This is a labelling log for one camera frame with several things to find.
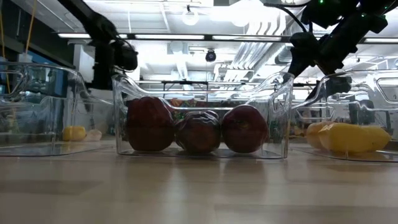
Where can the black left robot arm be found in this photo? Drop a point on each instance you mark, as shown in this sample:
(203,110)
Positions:
(90,21)

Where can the long linear light fixture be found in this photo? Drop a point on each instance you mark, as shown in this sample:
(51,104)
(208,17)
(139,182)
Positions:
(168,36)

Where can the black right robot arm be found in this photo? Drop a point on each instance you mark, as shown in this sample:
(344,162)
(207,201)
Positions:
(351,28)

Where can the colourful patterned cloth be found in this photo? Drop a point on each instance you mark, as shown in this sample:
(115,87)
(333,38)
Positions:
(177,102)

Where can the clear plastic basket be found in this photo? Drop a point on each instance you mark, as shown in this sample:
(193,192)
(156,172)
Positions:
(56,151)
(357,158)
(276,130)

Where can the round white pendant lamp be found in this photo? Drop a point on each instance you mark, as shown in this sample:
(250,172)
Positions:
(190,18)

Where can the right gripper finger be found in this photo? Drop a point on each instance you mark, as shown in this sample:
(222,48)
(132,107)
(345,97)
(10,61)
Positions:
(321,88)
(294,70)

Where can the white conduit bundle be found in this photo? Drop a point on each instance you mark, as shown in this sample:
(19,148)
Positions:
(248,59)

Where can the black hanging camera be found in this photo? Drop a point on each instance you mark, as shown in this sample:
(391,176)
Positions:
(210,56)

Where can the silver ventilation duct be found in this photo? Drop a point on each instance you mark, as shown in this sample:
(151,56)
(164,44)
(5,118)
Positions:
(281,57)

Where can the red apple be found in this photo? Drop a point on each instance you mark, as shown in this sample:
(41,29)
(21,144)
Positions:
(198,132)
(149,124)
(244,128)

